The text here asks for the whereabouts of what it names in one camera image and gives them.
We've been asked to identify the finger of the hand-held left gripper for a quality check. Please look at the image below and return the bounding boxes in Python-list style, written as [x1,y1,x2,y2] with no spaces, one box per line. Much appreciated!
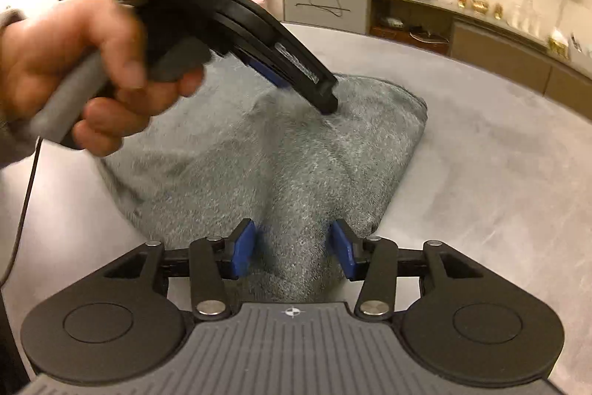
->
[231,1,339,115]

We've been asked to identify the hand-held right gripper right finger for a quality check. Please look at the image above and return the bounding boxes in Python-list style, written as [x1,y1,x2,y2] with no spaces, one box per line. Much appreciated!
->
[325,218,484,322]

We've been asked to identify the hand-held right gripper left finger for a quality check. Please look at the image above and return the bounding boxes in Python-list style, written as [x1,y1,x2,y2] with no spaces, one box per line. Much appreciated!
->
[104,218,256,321]

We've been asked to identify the grey knitted garment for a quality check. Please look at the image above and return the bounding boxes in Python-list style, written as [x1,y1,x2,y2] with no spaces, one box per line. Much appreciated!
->
[99,73,428,304]

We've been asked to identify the person's left forearm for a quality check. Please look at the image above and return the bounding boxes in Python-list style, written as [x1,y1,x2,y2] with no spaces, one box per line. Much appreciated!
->
[0,9,44,168]

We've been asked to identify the person's left hand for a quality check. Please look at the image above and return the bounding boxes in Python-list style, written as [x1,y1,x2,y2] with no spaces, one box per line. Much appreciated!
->
[0,0,207,158]

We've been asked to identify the long low sideboard cabinet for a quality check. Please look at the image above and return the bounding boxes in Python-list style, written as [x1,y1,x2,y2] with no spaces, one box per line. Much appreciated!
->
[277,0,592,100]

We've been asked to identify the dark dish on shelf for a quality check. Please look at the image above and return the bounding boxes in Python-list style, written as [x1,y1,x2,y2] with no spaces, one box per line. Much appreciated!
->
[409,27,450,45]

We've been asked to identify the clear glass bottles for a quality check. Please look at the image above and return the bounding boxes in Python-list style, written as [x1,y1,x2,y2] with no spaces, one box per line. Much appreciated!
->
[508,0,545,37]

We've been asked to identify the gold gift box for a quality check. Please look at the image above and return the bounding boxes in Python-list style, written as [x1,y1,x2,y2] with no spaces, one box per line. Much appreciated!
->
[548,31,571,61]

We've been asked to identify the thin black charging cable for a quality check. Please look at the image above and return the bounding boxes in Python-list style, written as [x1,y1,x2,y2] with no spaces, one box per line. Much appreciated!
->
[308,0,346,17]

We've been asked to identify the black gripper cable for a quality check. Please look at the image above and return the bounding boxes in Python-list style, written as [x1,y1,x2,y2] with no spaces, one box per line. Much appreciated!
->
[0,136,43,285]

